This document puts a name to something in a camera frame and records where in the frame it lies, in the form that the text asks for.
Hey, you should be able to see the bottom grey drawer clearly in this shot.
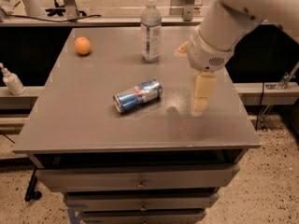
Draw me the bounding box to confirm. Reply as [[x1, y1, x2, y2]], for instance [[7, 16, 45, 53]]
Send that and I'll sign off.
[[82, 209, 206, 224]]

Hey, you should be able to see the black cable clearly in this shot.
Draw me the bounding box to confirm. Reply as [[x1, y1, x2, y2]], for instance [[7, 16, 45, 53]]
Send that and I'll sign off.
[[8, 13, 104, 23]]

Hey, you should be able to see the Red Bull can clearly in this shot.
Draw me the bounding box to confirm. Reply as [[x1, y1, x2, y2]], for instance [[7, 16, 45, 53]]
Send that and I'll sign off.
[[113, 79, 163, 113]]

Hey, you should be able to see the grey drawer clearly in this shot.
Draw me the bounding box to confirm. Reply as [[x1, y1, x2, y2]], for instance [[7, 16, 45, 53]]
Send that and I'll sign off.
[[64, 193, 219, 211], [82, 209, 206, 224], [36, 164, 239, 192]]

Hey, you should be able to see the top grey drawer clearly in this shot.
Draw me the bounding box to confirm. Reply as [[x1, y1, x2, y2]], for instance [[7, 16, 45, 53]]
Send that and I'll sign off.
[[36, 164, 239, 192]]

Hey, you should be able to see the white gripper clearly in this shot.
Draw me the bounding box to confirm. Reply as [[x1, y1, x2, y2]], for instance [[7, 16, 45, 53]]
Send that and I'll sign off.
[[174, 26, 234, 116]]

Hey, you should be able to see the clear plastic water bottle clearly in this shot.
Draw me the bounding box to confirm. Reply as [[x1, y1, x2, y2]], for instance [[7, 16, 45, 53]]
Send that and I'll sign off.
[[140, 0, 162, 63]]

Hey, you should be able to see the middle grey drawer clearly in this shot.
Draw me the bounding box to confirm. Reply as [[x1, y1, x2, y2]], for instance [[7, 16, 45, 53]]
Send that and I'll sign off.
[[64, 193, 219, 211]]

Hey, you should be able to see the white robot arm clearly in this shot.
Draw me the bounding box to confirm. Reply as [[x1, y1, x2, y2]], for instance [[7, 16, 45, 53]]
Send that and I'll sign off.
[[175, 0, 299, 116]]

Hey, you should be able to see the grey metal rail frame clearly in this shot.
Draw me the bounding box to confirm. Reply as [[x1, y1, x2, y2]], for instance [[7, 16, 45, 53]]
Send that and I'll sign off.
[[0, 0, 299, 28]]

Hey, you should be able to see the grey drawer cabinet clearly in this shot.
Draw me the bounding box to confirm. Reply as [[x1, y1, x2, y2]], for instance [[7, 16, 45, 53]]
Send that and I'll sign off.
[[11, 26, 263, 224]]

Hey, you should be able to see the orange fruit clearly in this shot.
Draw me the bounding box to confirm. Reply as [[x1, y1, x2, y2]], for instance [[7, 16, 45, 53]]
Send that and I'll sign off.
[[75, 37, 91, 55]]

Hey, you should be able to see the black caster wheel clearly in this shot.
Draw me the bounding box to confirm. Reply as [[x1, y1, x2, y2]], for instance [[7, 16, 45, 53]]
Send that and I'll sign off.
[[24, 170, 42, 202]]

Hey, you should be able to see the white pump dispenser bottle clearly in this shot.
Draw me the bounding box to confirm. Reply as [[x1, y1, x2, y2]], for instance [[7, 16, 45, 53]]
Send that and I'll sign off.
[[0, 63, 25, 95]]

